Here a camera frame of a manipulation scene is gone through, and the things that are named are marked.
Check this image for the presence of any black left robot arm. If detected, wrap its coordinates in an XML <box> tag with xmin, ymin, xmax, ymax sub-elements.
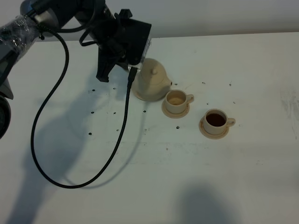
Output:
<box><xmin>0</xmin><ymin>0</ymin><xmax>129</xmax><ymax>136</ymax></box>

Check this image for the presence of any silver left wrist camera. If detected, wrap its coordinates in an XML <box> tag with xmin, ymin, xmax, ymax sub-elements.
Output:
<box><xmin>118</xmin><ymin>19</ymin><xmax>152</xmax><ymax>70</ymax></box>

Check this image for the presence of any black braided camera cable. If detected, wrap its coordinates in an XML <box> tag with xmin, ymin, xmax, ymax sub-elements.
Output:
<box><xmin>30</xmin><ymin>0</ymin><xmax>138</xmax><ymax>189</ymax></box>

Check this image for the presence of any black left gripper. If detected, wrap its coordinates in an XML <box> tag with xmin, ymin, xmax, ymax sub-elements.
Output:
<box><xmin>79</xmin><ymin>7</ymin><xmax>132</xmax><ymax>82</ymax></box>

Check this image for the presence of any beige teacup near teapot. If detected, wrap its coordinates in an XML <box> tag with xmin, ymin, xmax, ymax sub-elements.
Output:
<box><xmin>165</xmin><ymin>90</ymin><xmax>194</xmax><ymax>114</ymax></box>

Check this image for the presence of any beige saucer near teapot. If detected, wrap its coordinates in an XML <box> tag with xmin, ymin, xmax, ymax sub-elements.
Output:
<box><xmin>162</xmin><ymin>101</ymin><xmax>190</xmax><ymax>119</ymax></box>

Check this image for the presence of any beige ceramic teapot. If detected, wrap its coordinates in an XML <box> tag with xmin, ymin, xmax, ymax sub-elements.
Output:
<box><xmin>131</xmin><ymin>58</ymin><xmax>172</xmax><ymax>101</ymax></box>

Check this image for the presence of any beige teacup far right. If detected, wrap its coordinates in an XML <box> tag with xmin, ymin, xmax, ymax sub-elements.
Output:
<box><xmin>203</xmin><ymin>109</ymin><xmax>236</xmax><ymax>135</ymax></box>

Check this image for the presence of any beige saucer far right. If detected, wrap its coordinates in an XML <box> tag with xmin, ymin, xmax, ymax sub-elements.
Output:
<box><xmin>199</xmin><ymin>117</ymin><xmax>229</xmax><ymax>140</ymax></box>

